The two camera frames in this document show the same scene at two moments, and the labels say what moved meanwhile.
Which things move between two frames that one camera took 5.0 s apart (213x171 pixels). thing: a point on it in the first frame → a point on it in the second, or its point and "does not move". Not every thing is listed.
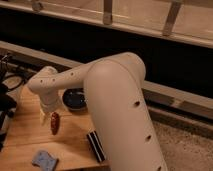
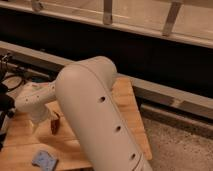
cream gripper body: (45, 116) → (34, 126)
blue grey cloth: (45, 160) does not move
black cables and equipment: (11, 77) does not move
